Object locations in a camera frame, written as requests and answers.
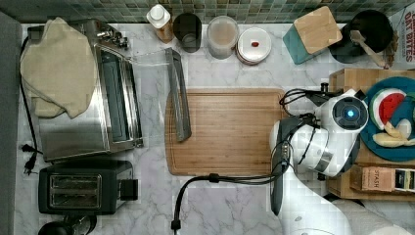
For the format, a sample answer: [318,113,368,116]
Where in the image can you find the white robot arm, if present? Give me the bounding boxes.
[269,89,369,235]

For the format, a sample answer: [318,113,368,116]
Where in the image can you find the bamboo drawer cabinet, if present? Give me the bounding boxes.
[327,68,415,202]

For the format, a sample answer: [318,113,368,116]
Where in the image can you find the bamboo cutting board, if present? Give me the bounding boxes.
[164,88,285,175]

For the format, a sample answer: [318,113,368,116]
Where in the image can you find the white lidded round tin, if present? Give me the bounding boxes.
[236,27,271,66]

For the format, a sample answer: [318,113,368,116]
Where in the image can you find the clear lidded plastic container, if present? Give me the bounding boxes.
[207,16,239,60]

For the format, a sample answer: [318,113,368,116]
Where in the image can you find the dark smoked glass tumbler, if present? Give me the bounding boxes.
[173,13,202,53]

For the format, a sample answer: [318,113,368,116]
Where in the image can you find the stainless steel toaster oven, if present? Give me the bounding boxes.
[21,18,143,162]

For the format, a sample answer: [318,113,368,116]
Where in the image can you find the white capped spice bottle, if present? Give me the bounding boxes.
[146,4,173,43]

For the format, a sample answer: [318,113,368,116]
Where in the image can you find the teal canister with wooden lid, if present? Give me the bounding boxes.
[283,6,343,65]

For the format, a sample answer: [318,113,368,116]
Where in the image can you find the beige cloth towel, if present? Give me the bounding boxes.
[21,18,98,118]

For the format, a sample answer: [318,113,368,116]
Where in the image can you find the black two-slot toaster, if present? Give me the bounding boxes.
[38,160,138,215]

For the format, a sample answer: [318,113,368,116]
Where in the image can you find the wooden spatula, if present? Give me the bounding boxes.
[350,30,389,69]

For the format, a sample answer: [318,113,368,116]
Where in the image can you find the stash tea box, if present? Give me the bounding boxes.
[349,165,415,193]

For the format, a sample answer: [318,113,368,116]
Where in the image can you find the black round object bottom left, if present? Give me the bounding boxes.
[38,215,97,235]

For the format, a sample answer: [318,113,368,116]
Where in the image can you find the toy watermelon slice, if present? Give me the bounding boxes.
[369,88,406,130]

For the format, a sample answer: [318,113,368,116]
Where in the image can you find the toy banana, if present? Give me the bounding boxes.
[372,119,415,148]

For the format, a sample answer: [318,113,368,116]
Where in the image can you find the black utensil holder pot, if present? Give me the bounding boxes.
[329,10,393,64]

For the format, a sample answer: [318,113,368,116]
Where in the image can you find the teal round plate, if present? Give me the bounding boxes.
[361,76,414,162]

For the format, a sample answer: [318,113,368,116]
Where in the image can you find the oat bites box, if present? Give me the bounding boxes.
[385,4,415,71]

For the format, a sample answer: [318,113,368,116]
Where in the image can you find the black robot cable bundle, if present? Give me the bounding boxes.
[170,87,331,233]

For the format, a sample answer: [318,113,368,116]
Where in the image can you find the black power cord with plug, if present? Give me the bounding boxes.
[19,35,44,176]

